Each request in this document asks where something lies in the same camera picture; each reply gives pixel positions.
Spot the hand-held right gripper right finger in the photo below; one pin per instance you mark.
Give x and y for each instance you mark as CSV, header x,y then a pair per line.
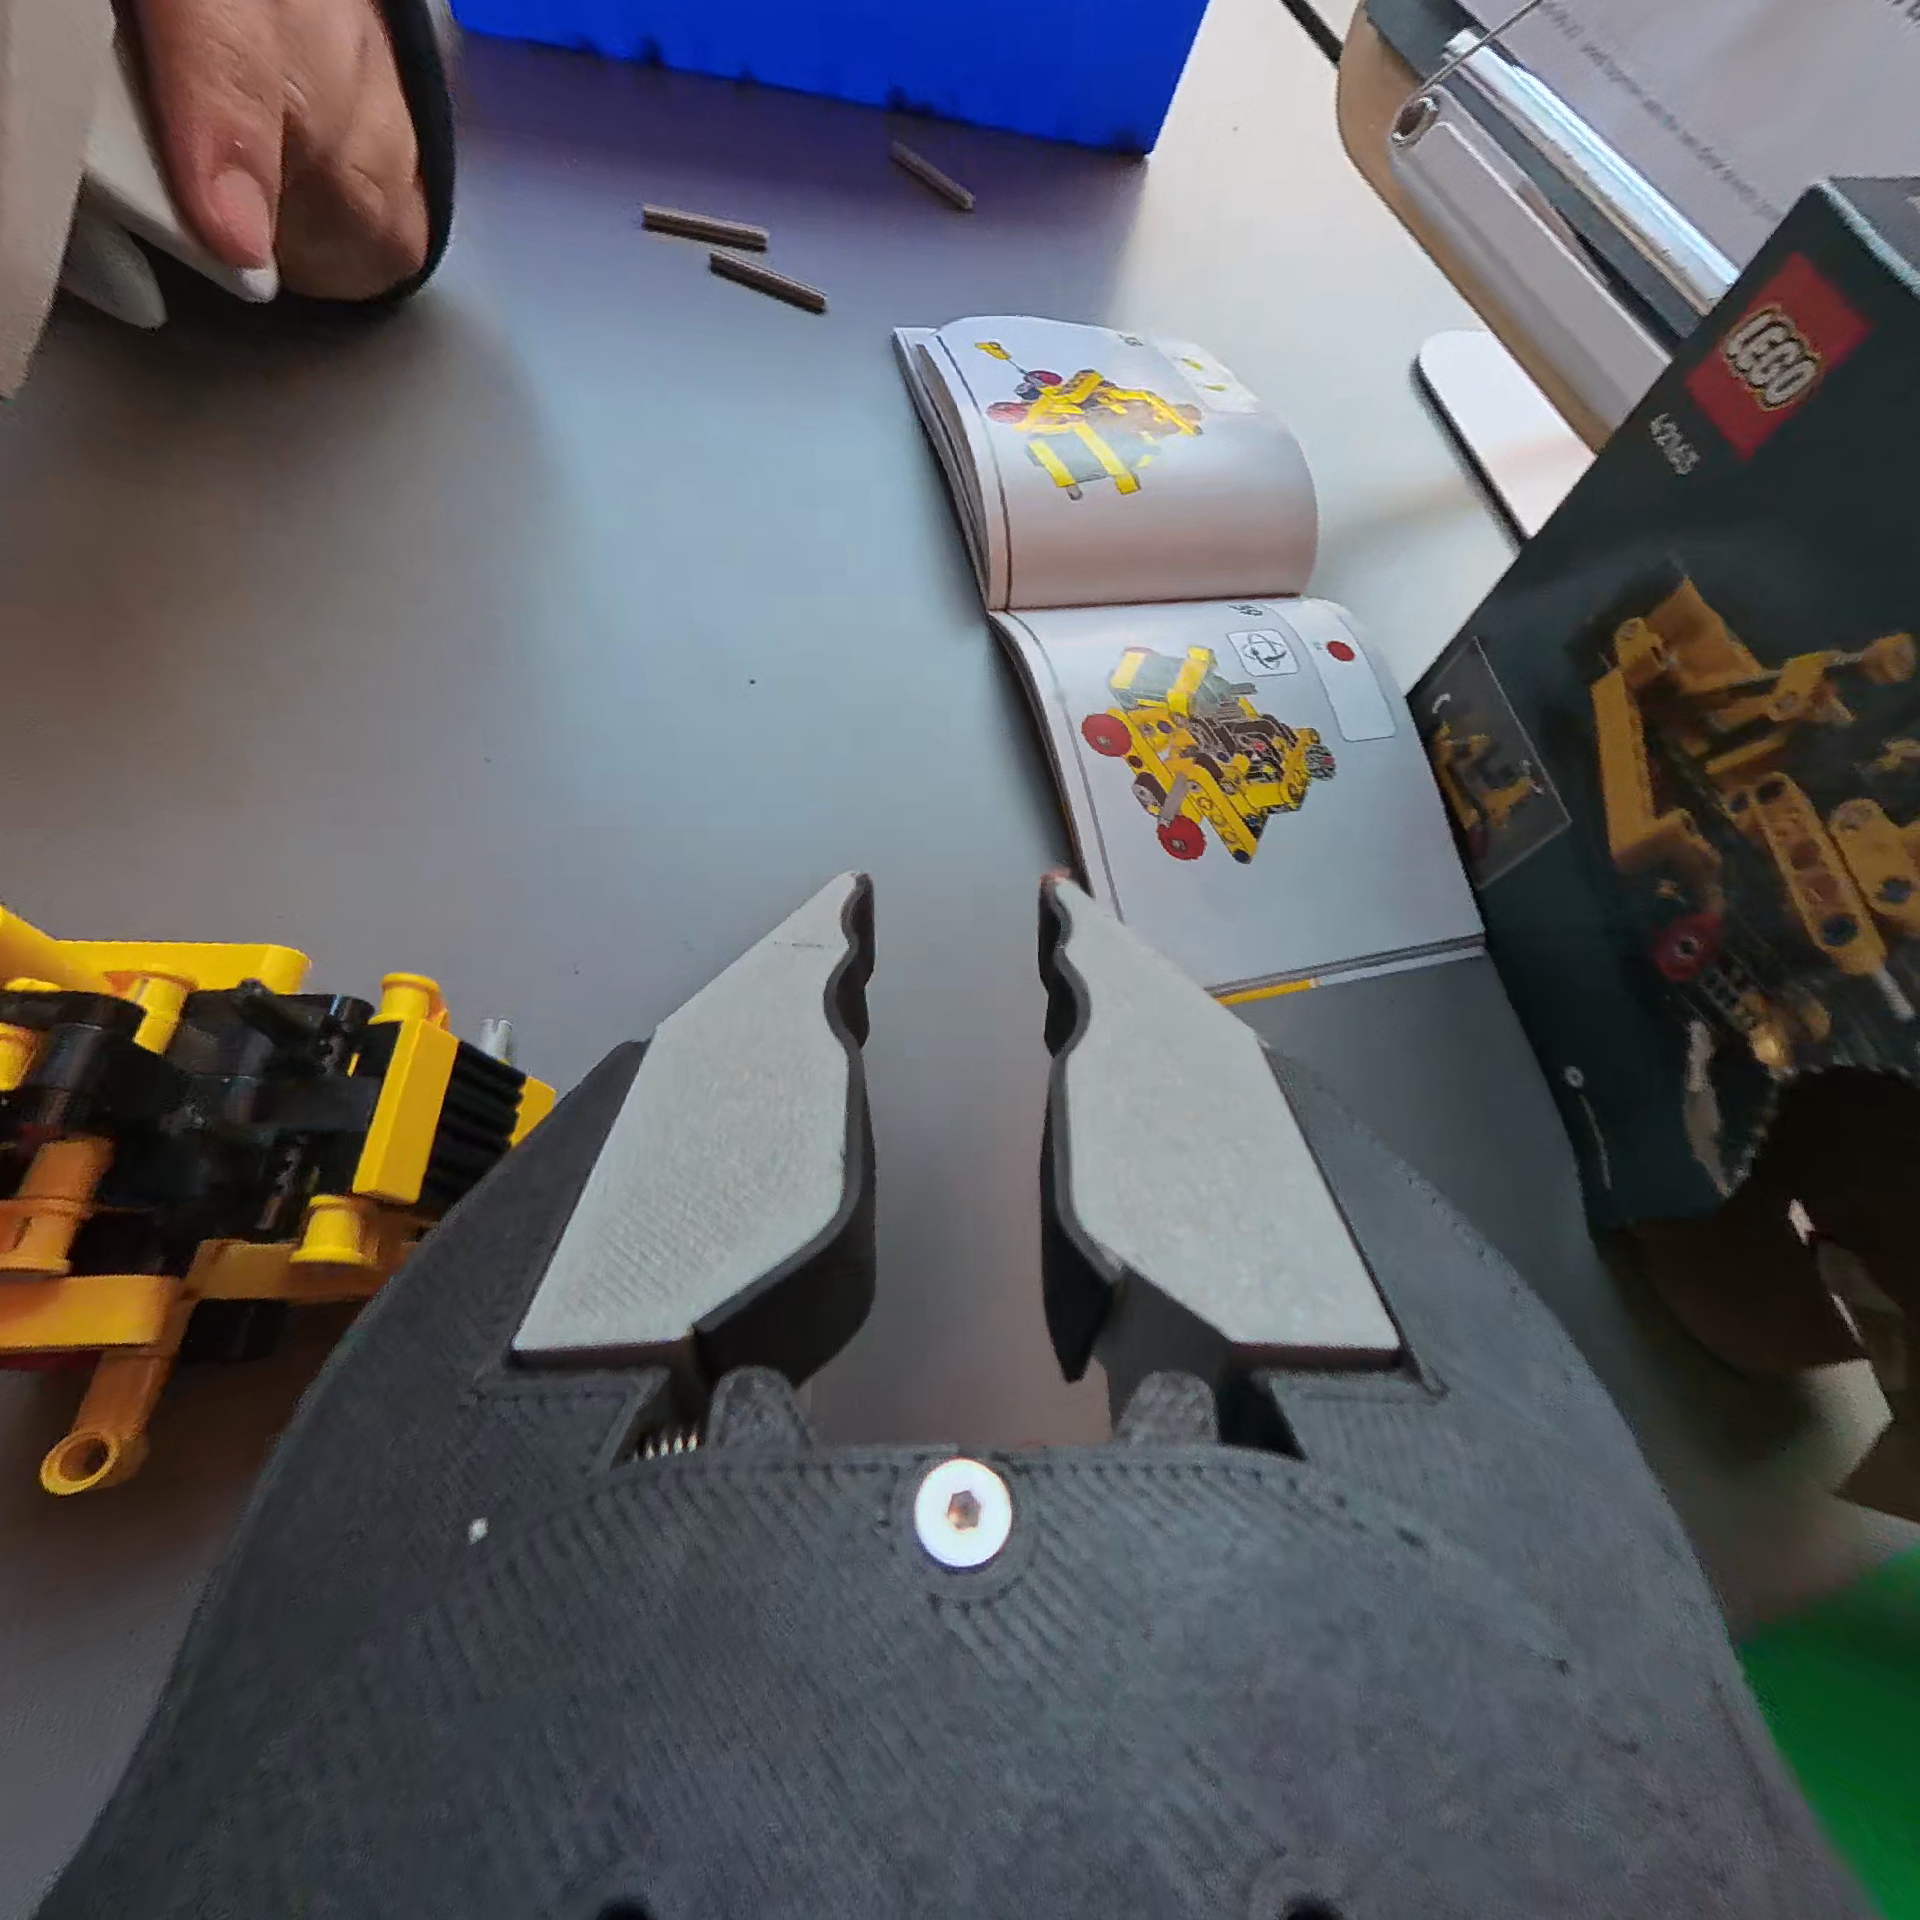
x,y
1201,1182

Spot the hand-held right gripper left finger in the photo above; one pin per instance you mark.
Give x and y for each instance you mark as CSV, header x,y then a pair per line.
x,y
702,1155

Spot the yellow lego vehicle model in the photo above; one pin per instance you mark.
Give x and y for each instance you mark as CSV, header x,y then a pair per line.
x,y
404,1108

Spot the brown lego axle rod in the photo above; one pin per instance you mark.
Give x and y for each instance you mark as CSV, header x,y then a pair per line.
x,y
770,281
931,175
702,230

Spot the lego instruction booklet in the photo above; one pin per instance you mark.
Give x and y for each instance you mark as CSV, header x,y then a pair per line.
x,y
1168,508

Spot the dark lego set box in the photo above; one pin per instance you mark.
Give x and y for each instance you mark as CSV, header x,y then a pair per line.
x,y
1722,674

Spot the person's left hand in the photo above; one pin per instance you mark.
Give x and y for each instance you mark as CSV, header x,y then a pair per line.
x,y
284,134

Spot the blue plastic bin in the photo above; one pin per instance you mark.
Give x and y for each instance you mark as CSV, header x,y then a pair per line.
x,y
840,61

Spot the white clipboard stand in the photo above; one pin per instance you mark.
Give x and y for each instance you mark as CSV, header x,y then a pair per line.
x,y
1500,427

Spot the green plastic bin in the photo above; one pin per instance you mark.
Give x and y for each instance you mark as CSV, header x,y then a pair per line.
x,y
1860,1722

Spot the wooden clipboard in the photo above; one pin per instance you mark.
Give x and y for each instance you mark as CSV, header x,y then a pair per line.
x,y
1500,254

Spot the printed instruction sheet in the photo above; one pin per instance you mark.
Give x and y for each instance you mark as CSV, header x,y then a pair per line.
x,y
1741,88

